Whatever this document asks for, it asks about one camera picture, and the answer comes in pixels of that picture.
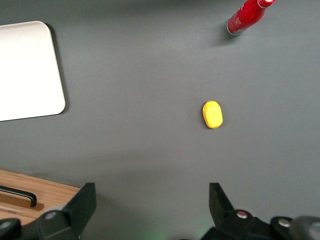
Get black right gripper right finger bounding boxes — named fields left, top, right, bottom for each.
left=202, top=182, right=272, bottom=240

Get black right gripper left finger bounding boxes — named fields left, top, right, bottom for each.
left=22, top=182, right=97, bottom=240

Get beige rectangular tray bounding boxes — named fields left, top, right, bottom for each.
left=0, top=20, right=67, bottom=123

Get wooden drawer front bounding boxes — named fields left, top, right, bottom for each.
left=0, top=169, right=83, bottom=216

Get wooden drawer cabinet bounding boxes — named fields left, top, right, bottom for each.
left=0, top=168, right=83, bottom=226

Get yellow oval block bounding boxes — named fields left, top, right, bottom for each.
left=201, top=100, right=224, bottom=130

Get black drawer handle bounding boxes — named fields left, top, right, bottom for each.
left=0, top=185, right=38, bottom=208

